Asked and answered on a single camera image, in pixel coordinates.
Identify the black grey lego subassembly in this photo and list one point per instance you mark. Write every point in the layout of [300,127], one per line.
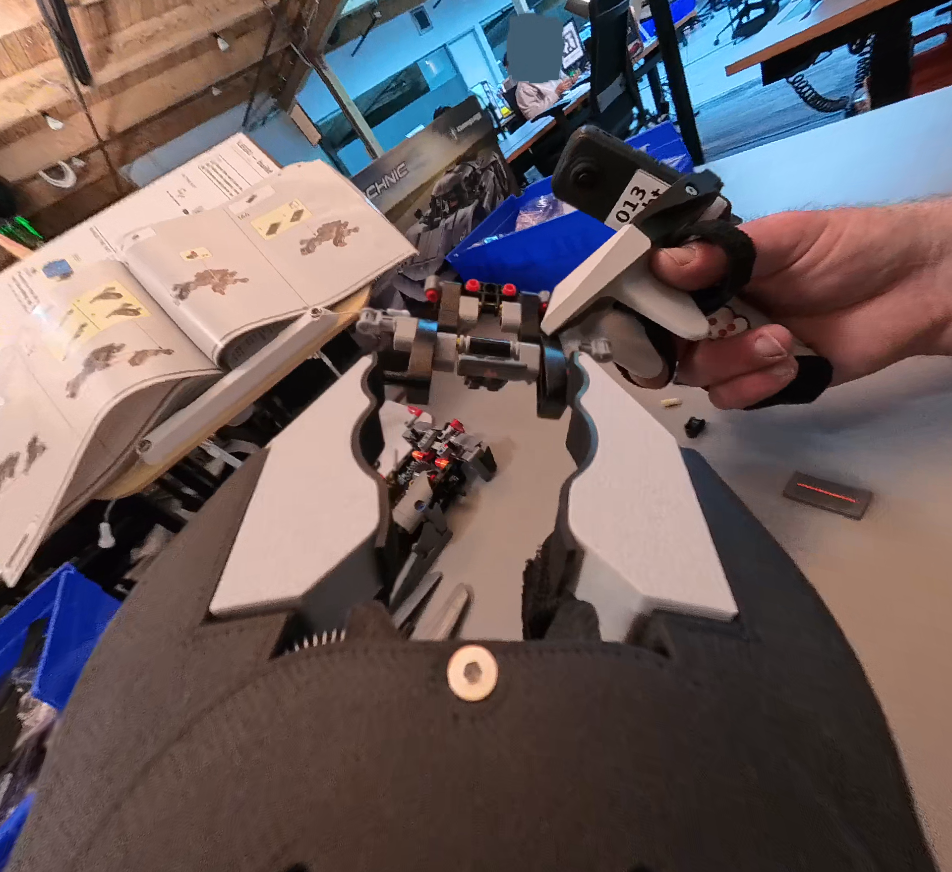
[483,348]

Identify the small black lego piece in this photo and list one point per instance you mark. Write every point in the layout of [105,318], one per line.
[695,427]

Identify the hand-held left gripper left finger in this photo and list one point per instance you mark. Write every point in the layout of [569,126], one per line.
[305,515]

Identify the person's right hand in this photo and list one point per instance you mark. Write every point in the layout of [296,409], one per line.
[855,284]

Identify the lego car chassis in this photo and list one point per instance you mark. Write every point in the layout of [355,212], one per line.
[439,463]

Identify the dark lego tile red stripe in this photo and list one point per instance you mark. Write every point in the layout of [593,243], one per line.
[825,495]

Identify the clear plastic bags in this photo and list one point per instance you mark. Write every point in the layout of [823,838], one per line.
[543,214]

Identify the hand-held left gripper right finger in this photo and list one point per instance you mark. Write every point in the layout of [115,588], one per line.
[647,515]

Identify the blue storage bin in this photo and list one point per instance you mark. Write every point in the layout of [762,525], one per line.
[520,262]
[67,634]

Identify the lego instruction booklet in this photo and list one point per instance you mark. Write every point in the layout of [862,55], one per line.
[223,255]

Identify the background desk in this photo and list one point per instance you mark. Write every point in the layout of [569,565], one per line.
[840,24]

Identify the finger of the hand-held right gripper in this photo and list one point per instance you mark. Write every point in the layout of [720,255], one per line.
[595,284]

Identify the dark lego set box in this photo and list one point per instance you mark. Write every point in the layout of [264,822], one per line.
[446,173]

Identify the black pole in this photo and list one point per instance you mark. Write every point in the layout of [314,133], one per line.
[662,32]

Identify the black office chair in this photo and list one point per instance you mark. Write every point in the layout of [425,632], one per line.
[613,61]

